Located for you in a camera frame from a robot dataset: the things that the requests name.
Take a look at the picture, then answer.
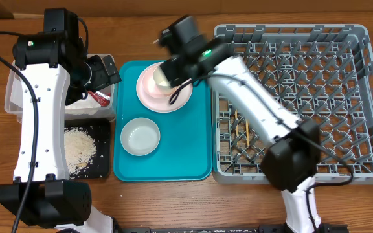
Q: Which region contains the red snack wrapper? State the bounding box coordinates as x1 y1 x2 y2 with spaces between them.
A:
88 91 111 107

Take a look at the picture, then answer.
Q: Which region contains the white napkin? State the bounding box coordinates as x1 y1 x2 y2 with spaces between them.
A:
65 94 101 109

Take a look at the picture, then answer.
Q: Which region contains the white cup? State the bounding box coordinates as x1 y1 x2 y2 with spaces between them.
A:
153 66 173 95

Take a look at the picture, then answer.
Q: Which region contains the wooden chopstick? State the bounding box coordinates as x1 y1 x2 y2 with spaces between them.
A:
234 109 240 147
245 119 249 146

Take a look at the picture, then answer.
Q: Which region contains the grey bowl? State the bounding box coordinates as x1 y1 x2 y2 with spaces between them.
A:
120 118 161 157

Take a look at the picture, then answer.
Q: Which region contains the rice pile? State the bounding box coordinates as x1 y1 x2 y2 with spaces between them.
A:
64 127 97 175

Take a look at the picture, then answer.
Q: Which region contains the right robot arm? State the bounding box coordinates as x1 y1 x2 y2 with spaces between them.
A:
155 16 321 232

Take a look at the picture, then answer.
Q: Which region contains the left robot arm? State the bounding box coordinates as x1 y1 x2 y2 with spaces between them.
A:
0 8 121 232

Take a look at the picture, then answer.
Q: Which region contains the grey dishwasher rack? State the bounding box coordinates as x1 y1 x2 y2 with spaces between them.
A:
214 24 373 184

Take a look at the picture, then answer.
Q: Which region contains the clear plastic bin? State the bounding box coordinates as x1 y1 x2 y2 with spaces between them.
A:
5 63 115 124

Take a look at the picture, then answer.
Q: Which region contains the pink bowl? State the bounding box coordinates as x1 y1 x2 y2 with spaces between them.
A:
140 63 176 98

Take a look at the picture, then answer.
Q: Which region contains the pink plate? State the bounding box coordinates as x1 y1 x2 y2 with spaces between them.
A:
136 62 192 113

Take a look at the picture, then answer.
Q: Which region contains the black tray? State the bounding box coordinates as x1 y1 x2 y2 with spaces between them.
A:
65 118 111 179

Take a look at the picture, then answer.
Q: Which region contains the teal serving tray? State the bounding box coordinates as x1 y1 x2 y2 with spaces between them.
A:
113 60 212 182

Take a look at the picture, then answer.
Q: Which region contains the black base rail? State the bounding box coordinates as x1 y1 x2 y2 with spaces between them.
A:
119 223 349 233

